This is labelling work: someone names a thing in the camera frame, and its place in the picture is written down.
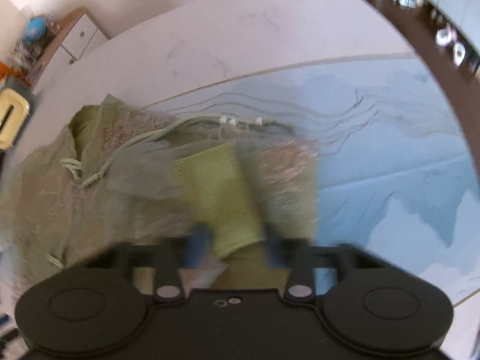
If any green embroidered sheer garment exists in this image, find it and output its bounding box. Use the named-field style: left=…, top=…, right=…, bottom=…
left=1, top=97, right=318, bottom=294

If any blue patterned table mat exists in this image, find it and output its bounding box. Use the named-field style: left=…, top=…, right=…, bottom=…
left=149, top=58, right=479, bottom=303

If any yellow tissue box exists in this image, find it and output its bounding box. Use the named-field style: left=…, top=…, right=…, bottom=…
left=1, top=76, right=35, bottom=151

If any white drawer cabinet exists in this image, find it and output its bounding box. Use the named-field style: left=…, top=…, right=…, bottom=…
left=28, top=7, right=110, bottom=96

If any white fluffy slipper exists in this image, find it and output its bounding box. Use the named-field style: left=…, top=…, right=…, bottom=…
left=435, top=26, right=455, bottom=47
left=452, top=41, right=466, bottom=67

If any blue globe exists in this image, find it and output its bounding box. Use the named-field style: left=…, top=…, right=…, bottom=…
left=24, top=17, right=47, bottom=42

